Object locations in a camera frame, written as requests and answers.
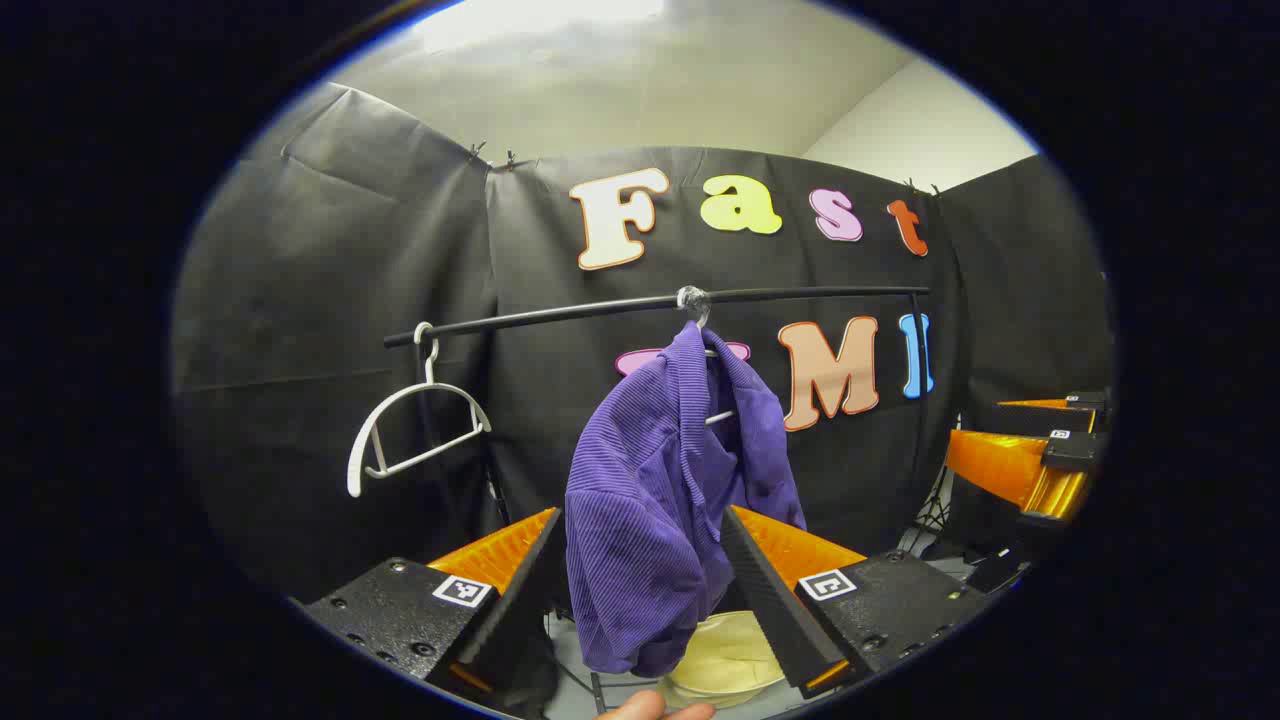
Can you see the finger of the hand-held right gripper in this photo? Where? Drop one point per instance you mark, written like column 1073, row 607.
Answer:
column 1040, row 420
column 1070, row 452

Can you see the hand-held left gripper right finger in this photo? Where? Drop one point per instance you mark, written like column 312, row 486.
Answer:
column 770, row 600

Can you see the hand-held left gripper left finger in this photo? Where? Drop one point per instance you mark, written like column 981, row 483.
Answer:
column 525, row 610

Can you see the cream round laundry hamper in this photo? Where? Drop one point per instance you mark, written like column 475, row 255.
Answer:
column 730, row 660

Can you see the purple ribbed knit garment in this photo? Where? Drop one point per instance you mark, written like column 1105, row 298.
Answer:
column 640, row 500

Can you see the white plastic hanger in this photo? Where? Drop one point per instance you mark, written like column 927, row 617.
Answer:
column 356, row 458
column 720, row 417

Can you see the black clothes rack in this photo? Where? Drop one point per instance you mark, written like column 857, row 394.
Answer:
column 800, row 293

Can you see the black tripod stand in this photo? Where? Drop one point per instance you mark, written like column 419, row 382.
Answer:
column 935, row 515

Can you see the clear tape wad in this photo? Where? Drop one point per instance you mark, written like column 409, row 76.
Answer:
column 693, row 300

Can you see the black backdrop cloth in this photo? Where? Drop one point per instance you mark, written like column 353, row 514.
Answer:
column 300, row 300

